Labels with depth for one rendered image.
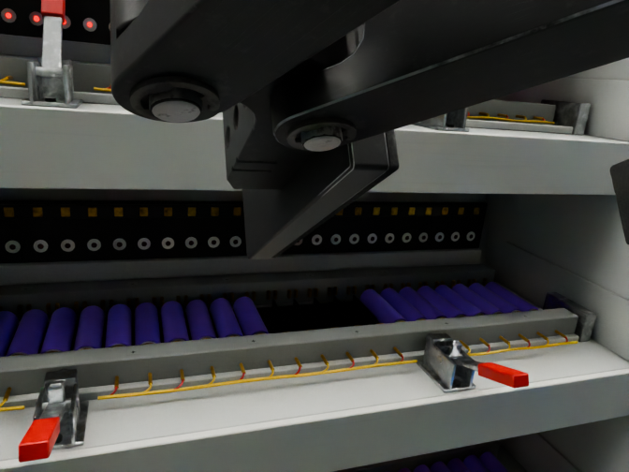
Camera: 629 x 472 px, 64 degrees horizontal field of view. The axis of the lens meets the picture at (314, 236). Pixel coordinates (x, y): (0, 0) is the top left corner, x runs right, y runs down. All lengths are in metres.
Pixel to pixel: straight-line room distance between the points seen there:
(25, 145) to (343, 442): 0.27
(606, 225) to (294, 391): 0.32
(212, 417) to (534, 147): 0.31
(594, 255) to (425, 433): 0.24
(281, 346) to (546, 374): 0.22
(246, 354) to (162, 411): 0.07
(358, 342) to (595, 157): 0.25
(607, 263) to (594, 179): 0.09
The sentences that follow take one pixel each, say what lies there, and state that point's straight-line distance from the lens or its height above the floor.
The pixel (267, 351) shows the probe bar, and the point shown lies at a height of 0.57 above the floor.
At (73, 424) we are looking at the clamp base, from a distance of 0.33.
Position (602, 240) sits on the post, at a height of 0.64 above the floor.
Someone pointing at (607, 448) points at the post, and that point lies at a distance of 0.57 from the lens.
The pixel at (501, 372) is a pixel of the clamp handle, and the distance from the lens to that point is 0.35.
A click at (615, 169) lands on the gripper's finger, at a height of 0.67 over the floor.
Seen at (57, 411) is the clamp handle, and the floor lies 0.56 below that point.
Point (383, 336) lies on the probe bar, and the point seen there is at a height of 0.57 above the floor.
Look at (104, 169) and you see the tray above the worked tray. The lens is 0.32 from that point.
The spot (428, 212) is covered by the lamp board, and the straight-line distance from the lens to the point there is 0.55.
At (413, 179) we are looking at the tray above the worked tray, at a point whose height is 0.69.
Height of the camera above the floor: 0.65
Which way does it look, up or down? level
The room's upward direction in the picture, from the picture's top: 1 degrees counter-clockwise
